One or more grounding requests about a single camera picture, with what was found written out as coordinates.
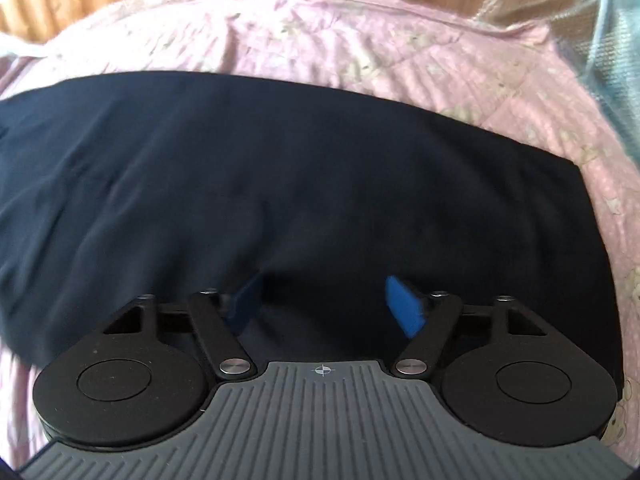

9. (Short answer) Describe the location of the dark navy garment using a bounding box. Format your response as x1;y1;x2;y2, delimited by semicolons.
1;72;623;382

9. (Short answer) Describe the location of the pink bear print quilt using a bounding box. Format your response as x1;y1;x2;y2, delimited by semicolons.
1;0;639;465

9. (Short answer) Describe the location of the teal knitted blanket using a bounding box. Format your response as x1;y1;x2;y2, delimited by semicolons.
587;0;639;157

